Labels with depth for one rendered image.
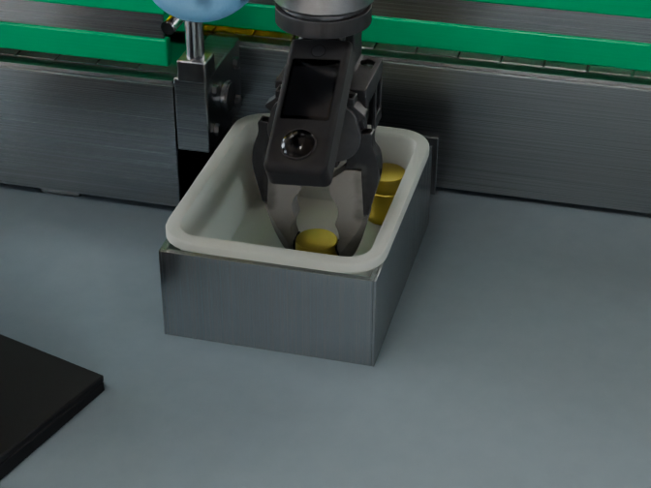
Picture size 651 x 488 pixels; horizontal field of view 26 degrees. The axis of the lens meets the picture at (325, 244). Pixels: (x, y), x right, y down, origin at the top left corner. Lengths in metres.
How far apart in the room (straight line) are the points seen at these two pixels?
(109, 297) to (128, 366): 0.10
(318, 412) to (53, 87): 0.41
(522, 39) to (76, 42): 0.39
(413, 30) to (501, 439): 0.41
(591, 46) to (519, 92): 0.07
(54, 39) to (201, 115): 0.15
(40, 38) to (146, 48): 0.10
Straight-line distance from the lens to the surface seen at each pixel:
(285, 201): 1.10
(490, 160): 1.29
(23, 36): 1.28
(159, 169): 1.27
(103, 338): 1.13
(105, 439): 1.03
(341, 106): 1.01
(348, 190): 1.08
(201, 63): 1.19
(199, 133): 1.23
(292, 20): 1.02
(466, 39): 1.26
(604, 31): 1.24
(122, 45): 1.24
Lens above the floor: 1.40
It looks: 32 degrees down
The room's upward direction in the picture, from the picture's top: straight up
